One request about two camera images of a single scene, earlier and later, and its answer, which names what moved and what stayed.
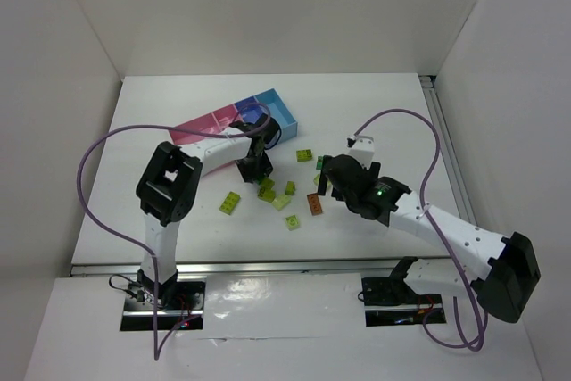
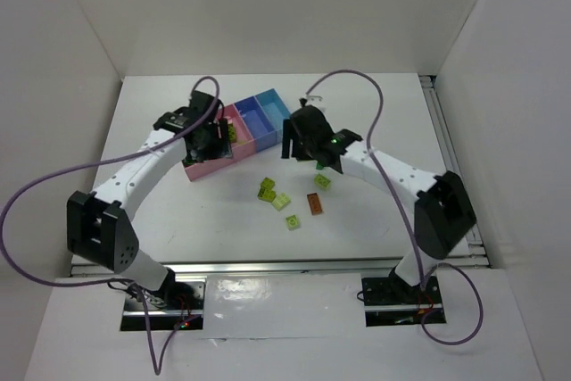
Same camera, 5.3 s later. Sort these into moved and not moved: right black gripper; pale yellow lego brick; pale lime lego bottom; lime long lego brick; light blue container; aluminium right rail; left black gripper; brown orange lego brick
Moved: right black gripper; lime long lego brick; left black gripper
Not moved: aluminium right rail; brown orange lego brick; pale yellow lego brick; pale lime lego bottom; light blue container
